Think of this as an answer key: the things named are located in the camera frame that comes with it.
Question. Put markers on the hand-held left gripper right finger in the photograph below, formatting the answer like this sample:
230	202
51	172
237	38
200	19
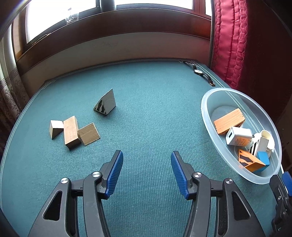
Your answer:
179	173

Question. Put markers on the white charger plug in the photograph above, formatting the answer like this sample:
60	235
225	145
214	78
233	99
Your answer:
239	136

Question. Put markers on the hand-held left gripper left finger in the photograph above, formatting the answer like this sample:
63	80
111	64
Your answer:
115	173

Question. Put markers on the orange wooden block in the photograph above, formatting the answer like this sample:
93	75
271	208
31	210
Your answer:
229	120

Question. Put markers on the orange striped triangular prism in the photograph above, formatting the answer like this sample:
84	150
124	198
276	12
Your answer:
253	165

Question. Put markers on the beige patterned curtain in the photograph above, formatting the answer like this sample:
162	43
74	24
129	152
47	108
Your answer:
9	91

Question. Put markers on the dark cylindrical flask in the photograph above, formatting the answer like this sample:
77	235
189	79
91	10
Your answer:
107	4

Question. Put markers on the green table cloth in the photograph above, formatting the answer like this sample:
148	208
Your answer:
148	102

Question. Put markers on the red quilted curtain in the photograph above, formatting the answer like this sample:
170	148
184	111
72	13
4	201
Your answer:
230	41

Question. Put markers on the grey striped triangular prism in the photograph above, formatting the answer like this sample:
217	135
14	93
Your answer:
108	101

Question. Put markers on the brown wooden window frame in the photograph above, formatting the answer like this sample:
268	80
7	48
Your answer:
114	25

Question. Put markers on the grey wooden block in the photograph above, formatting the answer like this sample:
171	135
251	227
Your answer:
261	144

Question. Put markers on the clear plastic bowl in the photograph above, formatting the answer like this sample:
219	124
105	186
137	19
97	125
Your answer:
228	98

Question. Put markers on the wooden cube block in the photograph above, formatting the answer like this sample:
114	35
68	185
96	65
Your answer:
89	134

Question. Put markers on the cream threaded plastic cap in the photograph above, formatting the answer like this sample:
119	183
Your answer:
270	139

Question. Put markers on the long brown wooden block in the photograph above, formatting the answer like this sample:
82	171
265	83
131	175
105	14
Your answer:
71	132

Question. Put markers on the blue wooden wedge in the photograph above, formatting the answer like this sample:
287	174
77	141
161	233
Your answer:
263	157

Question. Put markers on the clear drinking glass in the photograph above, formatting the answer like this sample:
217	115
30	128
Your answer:
72	17

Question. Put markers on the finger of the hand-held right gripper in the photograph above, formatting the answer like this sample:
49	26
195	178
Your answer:
287	177
279	193

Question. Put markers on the small triangular wooden block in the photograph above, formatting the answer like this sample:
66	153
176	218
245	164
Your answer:
54	130

